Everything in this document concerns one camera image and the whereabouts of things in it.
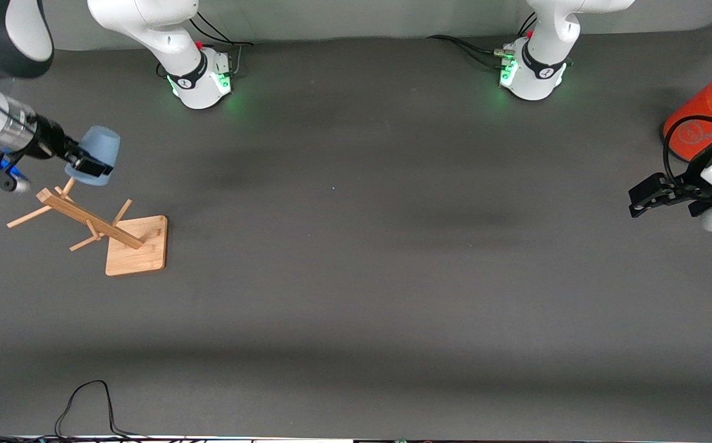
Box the light blue plastic cup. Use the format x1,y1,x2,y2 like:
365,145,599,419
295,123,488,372
64,126,121,187

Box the wooden mug rack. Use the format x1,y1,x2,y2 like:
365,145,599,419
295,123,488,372
7,177,168,277

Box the thin black cable loop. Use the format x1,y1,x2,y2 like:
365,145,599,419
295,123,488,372
0,380,151,441

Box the orange can with grey lid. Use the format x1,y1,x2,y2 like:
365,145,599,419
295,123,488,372
663,65,712,162

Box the black base power cables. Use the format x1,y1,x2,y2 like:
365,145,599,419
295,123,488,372
156,11,255,79
425,12,538,70

